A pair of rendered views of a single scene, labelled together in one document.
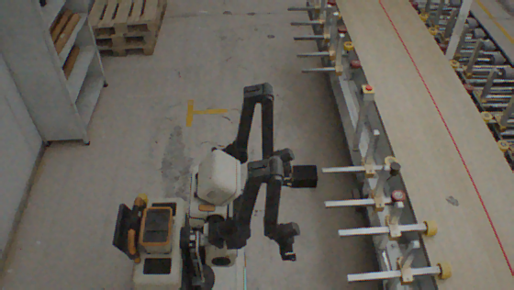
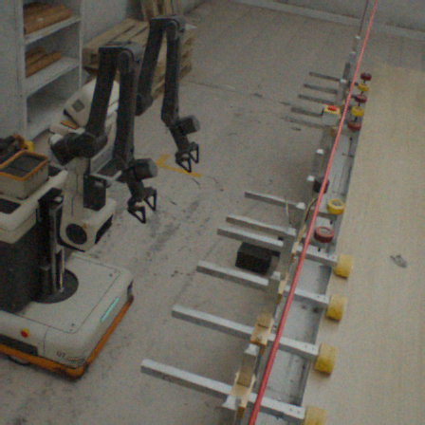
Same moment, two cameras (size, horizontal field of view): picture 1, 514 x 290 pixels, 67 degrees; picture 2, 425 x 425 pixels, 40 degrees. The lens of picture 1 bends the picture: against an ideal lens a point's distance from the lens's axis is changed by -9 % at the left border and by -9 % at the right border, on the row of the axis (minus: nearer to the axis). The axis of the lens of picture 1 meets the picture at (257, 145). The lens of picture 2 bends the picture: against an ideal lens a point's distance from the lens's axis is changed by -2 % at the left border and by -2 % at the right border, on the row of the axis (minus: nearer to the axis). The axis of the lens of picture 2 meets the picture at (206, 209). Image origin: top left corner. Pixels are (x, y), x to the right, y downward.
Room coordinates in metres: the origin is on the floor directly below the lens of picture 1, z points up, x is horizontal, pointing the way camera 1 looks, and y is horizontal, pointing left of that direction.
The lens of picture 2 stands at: (-0.69, -0.88, 2.21)
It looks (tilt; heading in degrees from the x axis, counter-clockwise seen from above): 32 degrees down; 16
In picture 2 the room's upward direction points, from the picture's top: 8 degrees clockwise
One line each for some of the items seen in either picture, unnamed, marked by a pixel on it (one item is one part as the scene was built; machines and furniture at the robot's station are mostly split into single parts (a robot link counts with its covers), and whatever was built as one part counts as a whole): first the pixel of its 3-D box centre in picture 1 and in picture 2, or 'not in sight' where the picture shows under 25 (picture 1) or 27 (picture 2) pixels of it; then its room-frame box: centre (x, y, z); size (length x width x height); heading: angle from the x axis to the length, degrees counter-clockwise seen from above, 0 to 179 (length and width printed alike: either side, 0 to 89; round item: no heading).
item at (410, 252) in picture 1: (401, 268); (278, 286); (0.92, -0.71, 0.93); 0.04 x 0.04 x 0.48; 3
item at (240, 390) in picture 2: not in sight; (241, 392); (0.40, -0.74, 0.95); 0.14 x 0.06 x 0.05; 3
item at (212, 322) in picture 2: not in sight; (249, 333); (0.63, -0.69, 0.95); 0.50 x 0.04 x 0.04; 93
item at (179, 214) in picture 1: (171, 256); (30, 228); (1.18, 0.50, 0.59); 0.55 x 0.34 x 0.83; 2
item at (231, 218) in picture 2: (363, 203); (275, 230); (1.38, -0.60, 0.84); 0.43 x 0.03 x 0.04; 93
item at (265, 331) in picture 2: not in sight; (261, 333); (0.65, -0.72, 0.95); 0.14 x 0.06 x 0.05; 3
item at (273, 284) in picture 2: not in sight; (262, 332); (0.67, -0.72, 0.93); 0.04 x 0.04 x 0.48; 3
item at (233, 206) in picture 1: (233, 216); (106, 173); (1.20, 0.12, 0.99); 0.28 x 0.16 x 0.22; 2
